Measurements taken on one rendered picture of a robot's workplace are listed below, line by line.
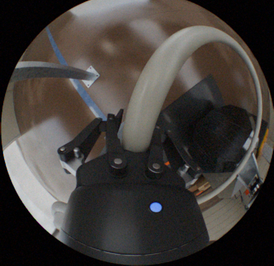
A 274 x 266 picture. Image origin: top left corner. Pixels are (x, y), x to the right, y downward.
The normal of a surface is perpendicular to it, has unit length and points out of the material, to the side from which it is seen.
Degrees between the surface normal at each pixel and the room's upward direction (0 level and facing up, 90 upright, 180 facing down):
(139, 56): 0
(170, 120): 0
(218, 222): 90
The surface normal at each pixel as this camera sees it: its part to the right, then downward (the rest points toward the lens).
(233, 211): -0.61, -0.76
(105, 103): -0.04, 0.34
